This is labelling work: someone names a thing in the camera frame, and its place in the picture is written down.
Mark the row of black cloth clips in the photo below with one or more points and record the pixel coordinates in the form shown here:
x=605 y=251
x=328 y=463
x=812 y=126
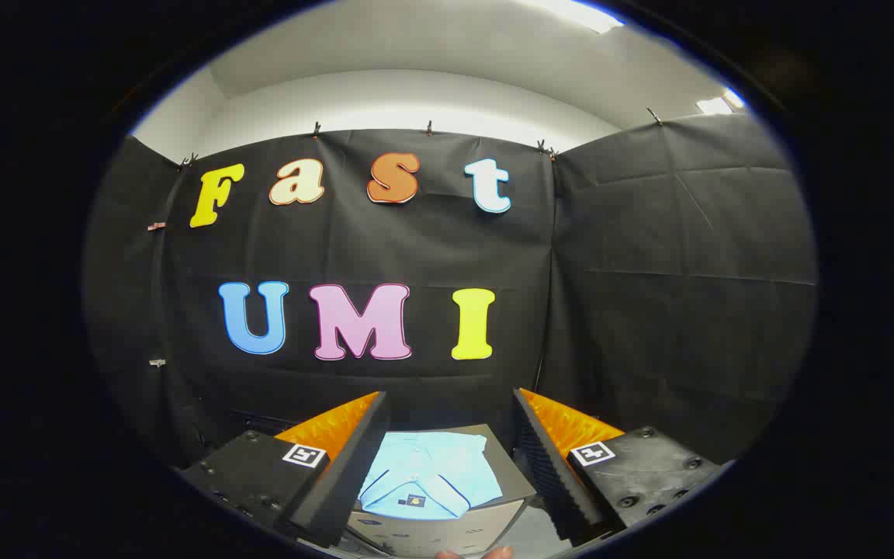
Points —
x=316 y=129

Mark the small ceiling light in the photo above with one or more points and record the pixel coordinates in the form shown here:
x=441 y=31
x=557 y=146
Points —
x=719 y=103

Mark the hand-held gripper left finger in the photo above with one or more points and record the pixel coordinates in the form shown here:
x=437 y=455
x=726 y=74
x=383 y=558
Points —
x=354 y=473

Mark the light blue shirt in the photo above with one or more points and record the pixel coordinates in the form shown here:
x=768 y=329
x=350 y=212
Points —
x=424 y=473

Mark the black backdrop cloth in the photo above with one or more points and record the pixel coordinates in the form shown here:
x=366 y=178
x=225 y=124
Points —
x=385 y=248

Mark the long ceiling light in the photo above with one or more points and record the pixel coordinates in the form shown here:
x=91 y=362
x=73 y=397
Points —
x=571 y=12

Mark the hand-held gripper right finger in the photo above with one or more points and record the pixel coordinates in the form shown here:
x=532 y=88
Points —
x=552 y=473

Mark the grey cabinet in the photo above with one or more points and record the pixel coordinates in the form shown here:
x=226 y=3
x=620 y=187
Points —
x=447 y=536

